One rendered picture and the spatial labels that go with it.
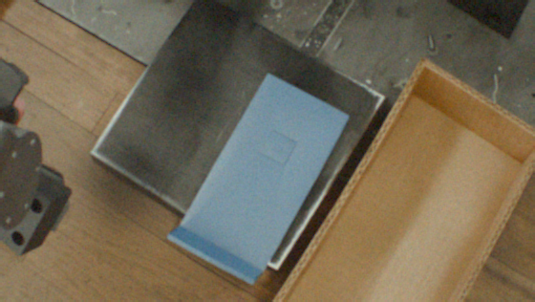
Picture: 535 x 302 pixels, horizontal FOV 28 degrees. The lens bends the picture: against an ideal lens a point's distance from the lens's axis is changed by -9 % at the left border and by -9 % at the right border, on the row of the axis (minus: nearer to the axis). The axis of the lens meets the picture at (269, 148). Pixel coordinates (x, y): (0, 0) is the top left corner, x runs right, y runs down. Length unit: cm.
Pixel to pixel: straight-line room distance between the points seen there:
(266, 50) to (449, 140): 16
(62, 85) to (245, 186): 18
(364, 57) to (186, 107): 15
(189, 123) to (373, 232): 16
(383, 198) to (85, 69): 26
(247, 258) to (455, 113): 20
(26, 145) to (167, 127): 29
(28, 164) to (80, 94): 31
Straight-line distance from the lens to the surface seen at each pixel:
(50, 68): 93
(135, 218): 88
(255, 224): 85
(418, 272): 88
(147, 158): 87
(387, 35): 94
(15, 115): 72
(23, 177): 61
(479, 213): 90
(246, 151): 87
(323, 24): 93
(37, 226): 65
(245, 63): 90
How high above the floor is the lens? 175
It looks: 72 degrees down
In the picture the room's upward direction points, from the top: 6 degrees clockwise
